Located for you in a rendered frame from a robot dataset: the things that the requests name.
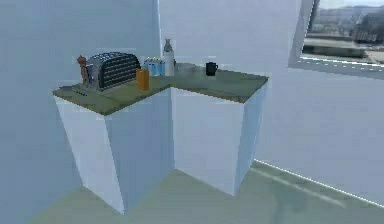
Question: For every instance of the white kitchen counter green top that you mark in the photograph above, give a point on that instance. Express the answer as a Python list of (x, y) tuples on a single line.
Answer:
[(206, 130)]

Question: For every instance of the grey glass dish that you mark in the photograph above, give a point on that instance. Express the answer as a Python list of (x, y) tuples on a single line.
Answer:
[(185, 68)]

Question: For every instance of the black mug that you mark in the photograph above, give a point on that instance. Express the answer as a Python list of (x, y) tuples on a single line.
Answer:
[(211, 68)]

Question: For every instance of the white bottle grey cap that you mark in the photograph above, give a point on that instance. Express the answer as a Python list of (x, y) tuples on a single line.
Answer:
[(168, 60)]

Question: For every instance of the orange box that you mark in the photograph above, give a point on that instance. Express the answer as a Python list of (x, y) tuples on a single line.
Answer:
[(142, 79)]

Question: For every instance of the black ribbed toaster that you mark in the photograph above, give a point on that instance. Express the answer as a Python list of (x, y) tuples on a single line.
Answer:
[(113, 70)]

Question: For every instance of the brown pepper mill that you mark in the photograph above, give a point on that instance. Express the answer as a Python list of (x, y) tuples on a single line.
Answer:
[(82, 68)]

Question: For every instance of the window with grey frame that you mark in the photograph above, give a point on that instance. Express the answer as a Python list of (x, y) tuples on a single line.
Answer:
[(343, 33)]

